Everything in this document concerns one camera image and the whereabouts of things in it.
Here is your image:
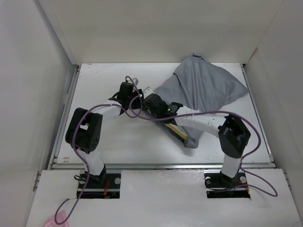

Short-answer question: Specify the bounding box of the white pillow yellow edge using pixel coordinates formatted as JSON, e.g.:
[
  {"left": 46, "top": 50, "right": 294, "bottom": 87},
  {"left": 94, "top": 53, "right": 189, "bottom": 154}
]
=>
[{"left": 165, "top": 124, "right": 188, "bottom": 140}]

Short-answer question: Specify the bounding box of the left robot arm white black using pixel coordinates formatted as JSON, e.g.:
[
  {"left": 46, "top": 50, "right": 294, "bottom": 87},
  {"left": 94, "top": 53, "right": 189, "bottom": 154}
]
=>
[{"left": 65, "top": 76, "right": 143, "bottom": 188}]

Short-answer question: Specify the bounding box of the grey pillowcase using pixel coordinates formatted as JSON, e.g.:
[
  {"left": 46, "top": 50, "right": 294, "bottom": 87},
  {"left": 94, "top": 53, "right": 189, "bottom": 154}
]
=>
[{"left": 152, "top": 52, "right": 249, "bottom": 149}]

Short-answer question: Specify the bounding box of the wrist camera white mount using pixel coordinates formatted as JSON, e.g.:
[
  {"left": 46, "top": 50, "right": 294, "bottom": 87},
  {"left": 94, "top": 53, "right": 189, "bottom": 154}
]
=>
[
  {"left": 143, "top": 87, "right": 154, "bottom": 99},
  {"left": 130, "top": 78, "right": 139, "bottom": 86}
]

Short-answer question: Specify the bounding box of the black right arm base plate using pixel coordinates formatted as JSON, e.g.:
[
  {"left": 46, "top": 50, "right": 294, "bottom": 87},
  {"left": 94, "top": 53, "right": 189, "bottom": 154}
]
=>
[{"left": 204, "top": 172, "right": 250, "bottom": 199}]

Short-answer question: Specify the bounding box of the aluminium rail front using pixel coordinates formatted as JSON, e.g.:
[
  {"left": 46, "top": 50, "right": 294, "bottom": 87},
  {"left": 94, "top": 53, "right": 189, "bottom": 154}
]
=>
[{"left": 49, "top": 162, "right": 276, "bottom": 170}]

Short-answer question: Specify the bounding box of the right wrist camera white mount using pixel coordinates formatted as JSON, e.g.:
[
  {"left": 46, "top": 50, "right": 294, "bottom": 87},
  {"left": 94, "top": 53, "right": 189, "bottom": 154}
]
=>
[{"left": 143, "top": 87, "right": 154, "bottom": 99}]

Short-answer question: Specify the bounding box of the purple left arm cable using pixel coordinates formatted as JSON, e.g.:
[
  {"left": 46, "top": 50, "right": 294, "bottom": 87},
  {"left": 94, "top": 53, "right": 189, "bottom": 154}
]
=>
[{"left": 54, "top": 75, "right": 144, "bottom": 225}]

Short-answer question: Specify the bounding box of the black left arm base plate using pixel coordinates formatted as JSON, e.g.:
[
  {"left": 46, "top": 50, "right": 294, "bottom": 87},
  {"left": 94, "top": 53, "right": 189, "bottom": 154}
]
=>
[{"left": 80, "top": 173, "right": 121, "bottom": 199}]

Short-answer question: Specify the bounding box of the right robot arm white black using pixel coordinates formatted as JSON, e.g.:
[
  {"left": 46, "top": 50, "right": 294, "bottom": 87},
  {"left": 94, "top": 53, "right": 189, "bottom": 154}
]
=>
[{"left": 143, "top": 93, "right": 251, "bottom": 188}]

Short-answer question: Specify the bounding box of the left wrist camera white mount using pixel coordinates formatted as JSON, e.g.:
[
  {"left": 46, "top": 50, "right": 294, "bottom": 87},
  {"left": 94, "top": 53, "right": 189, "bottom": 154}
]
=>
[{"left": 130, "top": 78, "right": 139, "bottom": 86}]

